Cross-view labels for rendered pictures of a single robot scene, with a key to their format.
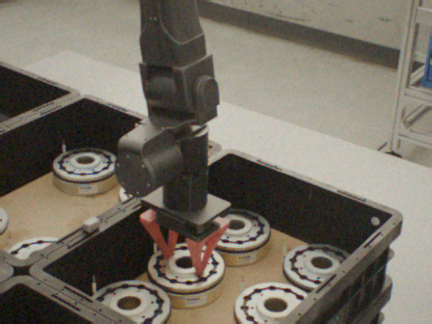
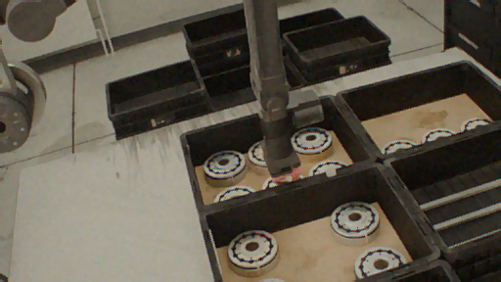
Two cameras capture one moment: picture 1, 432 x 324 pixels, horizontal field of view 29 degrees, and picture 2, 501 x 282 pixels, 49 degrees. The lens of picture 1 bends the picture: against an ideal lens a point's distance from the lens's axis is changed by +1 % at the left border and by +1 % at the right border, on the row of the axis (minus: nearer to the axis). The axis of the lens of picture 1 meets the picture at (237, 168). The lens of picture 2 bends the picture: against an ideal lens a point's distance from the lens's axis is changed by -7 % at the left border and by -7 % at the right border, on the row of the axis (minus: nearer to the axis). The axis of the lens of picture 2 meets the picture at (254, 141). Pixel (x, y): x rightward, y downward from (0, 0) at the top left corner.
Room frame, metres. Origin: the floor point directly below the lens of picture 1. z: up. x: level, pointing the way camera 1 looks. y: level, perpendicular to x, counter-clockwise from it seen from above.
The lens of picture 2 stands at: (1.58, 0.77, 1.71)
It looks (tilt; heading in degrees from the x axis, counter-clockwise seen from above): 35 degrees down; 228
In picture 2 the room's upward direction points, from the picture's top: 11 degrees counter-clockwise
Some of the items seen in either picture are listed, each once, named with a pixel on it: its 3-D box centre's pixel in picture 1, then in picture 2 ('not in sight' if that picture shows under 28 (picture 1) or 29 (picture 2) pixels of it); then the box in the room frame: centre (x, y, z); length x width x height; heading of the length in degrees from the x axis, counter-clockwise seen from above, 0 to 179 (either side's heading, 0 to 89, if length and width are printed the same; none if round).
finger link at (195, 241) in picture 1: (193, 238); not in sight; (0.87, 0.05, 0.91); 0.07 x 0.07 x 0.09; 54
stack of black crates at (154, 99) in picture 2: not in sight; (164, 130); (0.46, -1.02, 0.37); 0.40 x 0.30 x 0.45; 147
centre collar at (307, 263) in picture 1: (321, 263); (223, 163); (0.89, -0.12, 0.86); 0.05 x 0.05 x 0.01
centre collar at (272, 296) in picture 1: (275, 306); not in sight; (0.80, -0.05, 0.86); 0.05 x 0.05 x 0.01
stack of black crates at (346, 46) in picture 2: not in sight; (340, 80); (-0.21, -0.59, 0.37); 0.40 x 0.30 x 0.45; 147
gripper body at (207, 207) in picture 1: (185, 187); (278, 144); (0.88, 0.06, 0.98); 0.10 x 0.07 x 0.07; 54
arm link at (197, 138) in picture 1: (182, 147); (277, 119); (0.88, 0.07, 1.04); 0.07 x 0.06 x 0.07; 147
